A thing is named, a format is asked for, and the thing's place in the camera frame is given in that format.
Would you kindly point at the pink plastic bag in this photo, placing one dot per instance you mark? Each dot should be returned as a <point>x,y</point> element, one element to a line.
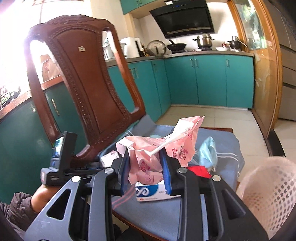
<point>145,166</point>

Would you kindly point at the grey refrigerator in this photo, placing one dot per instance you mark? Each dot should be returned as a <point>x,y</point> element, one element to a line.
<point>285,30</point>

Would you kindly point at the black range hood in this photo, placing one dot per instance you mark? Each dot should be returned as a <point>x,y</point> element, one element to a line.
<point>181,18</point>

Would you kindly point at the steel stock pot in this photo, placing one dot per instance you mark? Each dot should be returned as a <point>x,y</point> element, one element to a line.
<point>204,41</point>

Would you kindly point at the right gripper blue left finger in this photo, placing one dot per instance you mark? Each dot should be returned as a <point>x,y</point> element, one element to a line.
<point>125,172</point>

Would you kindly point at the teal lower kitchen cabinets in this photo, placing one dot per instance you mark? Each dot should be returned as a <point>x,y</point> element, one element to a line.
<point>217,79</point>

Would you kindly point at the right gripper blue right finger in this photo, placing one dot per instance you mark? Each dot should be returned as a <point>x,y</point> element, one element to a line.
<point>164,160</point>

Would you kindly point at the dark lidded pot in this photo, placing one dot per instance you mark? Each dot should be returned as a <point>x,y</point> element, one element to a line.
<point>236,43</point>

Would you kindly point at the person's dark sleeve forearm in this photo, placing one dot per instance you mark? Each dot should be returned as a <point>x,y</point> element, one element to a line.
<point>19,213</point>

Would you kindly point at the blue striped seat cloth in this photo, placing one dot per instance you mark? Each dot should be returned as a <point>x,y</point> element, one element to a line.
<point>199,213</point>

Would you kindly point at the round pot lid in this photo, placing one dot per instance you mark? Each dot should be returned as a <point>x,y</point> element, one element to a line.
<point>156,48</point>

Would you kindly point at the light blue face mask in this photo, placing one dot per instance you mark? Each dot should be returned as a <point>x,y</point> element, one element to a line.
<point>207,154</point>

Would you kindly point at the teal upper cabinets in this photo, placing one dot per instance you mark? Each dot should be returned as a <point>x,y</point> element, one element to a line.
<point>129,5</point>

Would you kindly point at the person's left hand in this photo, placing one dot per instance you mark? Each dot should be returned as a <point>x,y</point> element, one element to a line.
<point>42,196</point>

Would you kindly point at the red snack wrapper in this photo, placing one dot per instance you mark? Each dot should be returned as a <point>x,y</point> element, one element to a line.
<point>200,171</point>

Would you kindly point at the white lattice trash basket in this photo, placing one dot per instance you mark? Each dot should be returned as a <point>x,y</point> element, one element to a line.
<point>269,192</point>

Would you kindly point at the glass sliding door wooden frame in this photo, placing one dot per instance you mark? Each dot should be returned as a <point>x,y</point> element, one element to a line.
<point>267,61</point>

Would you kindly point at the black wok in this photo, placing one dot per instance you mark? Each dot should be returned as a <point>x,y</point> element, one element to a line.
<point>176,47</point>

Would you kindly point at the white electric kettle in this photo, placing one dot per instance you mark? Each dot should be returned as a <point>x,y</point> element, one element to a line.
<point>132,47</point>

